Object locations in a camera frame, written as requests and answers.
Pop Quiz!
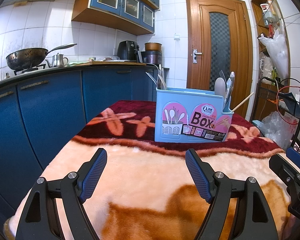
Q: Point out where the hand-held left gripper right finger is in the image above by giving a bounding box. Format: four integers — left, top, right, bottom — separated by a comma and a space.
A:
185, 149, 279, 240

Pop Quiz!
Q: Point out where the white plastic bag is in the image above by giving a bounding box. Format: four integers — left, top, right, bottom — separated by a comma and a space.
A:
258, 20, 290, 80

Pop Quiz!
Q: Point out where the blue glass-door wall cabinet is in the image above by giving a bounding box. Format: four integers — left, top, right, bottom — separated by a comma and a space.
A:
71, 0, 160, 36

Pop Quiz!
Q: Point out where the grey spoon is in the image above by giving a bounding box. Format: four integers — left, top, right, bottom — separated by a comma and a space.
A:
214, 77, 227, 98

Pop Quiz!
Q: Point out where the white power cable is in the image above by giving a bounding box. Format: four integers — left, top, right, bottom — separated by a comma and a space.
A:
146, 63, 163, 75

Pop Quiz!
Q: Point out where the red and peach blanket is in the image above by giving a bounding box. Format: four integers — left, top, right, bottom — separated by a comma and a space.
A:
2, 100, 300, 240

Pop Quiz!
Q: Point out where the wooden cutting board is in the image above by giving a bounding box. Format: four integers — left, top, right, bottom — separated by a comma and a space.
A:
85, 61, 147, 66

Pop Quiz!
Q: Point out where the wooden chopstick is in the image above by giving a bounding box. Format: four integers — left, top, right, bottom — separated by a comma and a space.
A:
231, 92, 254, 112

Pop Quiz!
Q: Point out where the wooden door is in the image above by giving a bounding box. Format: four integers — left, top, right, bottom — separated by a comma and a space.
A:
185, 0, 254, 122

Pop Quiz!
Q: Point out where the silver door handle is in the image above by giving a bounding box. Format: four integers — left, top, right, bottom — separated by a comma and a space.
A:
192, 49, 203, 63

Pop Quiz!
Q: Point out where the dark rice cooker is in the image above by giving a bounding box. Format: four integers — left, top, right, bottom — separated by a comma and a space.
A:
141, 50, 163, 65

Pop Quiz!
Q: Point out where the black metal rack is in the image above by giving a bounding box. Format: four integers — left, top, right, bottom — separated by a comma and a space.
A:
254, 76, 300, 153

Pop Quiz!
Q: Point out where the black air fryer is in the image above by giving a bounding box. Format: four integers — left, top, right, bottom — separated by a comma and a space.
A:
117, 41, 142, 63

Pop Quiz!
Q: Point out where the red cable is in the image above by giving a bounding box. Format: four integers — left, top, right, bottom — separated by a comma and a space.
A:
276, 84, 300, 125

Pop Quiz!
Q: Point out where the gas stove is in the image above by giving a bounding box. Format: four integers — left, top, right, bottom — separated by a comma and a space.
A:
14, 64, 47, 76

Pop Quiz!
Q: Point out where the brown pot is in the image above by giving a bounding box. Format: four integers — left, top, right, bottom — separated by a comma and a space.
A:
144, 42, 163, 52

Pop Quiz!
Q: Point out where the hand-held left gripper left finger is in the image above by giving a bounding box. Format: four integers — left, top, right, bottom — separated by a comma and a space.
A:
15, 148, 108, 240

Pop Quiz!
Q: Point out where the blue kitchen base cabinet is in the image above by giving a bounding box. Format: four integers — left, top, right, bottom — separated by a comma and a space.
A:
0, 65, 170, 220

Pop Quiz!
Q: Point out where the white jug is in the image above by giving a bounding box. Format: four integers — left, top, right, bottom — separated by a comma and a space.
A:
259, 55, 274, 80

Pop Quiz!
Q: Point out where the clear plastic bag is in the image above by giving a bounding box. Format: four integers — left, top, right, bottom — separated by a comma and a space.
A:
261, 111, 299, 150

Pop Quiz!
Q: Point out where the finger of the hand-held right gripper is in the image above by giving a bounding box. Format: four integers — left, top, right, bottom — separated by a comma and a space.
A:
286, 147, 300, 179
269, 154, 300, 220

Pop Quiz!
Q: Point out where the light blue utensil box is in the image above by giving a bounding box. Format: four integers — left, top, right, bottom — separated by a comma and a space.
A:
154, 86, 234, 143

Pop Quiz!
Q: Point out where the steel kettle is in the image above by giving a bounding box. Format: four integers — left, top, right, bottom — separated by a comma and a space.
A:
45, 53, 69, 68

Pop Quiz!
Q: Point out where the black wok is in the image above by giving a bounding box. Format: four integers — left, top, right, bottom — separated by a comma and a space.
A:
6, 43, 78, 71

